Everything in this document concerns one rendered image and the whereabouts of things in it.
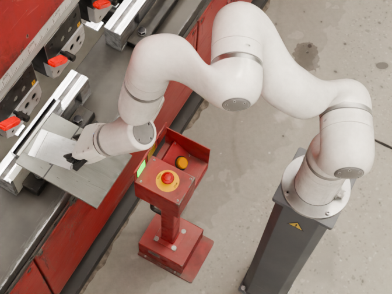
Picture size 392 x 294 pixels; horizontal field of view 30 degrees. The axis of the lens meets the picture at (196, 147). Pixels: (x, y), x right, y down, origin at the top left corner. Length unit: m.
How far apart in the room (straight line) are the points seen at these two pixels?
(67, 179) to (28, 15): 0.52
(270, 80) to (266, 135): 1.72
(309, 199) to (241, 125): 1.28
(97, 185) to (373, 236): 1.46
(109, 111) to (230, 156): 1.02
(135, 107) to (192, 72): 0.22
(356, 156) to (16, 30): 0.79
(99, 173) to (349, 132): 0.72
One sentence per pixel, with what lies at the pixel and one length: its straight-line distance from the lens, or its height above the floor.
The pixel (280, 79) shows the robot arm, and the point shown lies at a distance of 1.45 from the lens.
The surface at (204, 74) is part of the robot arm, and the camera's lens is 1.33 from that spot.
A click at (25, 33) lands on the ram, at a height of 1.45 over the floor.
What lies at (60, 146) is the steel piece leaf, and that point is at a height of 1.00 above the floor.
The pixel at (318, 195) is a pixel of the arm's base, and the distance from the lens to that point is 1.90.
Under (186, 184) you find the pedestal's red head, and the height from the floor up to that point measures 0.78.
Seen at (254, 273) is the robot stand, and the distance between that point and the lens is 2.65.
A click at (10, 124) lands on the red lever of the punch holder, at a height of 1.30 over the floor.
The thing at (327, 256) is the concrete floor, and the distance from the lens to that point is 3.01.
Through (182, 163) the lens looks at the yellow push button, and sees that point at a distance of 2.29.
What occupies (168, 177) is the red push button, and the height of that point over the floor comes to 0.81.
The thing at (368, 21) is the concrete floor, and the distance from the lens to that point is 3.59.
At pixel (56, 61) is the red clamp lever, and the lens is 1.79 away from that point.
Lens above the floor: 2.81
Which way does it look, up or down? 64 degrees down
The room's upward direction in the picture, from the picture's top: 6 degrees clockwise
